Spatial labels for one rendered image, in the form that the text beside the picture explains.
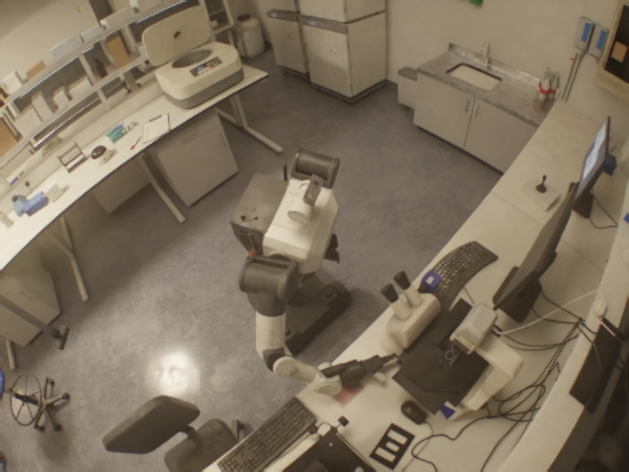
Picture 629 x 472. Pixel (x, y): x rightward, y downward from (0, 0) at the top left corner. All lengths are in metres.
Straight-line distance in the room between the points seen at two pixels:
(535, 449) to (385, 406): 0.65
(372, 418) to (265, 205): 0.89
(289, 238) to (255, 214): 0.13
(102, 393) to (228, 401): 1.08
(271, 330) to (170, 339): 1.64
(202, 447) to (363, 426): 0.83
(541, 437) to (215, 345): 2.02
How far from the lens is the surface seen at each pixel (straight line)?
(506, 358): 1.00
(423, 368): 1.18
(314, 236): 0.97
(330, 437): 1.24
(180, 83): 2.60
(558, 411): 0.99
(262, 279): 0.92
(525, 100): 3.05
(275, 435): 1.35
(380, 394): 1.35
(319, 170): 1.11
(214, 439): 1.75
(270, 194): 1.04
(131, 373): 2.67
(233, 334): 2.35
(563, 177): 2.37
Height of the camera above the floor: 2.09
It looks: 54 degrees down
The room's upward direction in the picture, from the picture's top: 12 degrees counter-clockwise
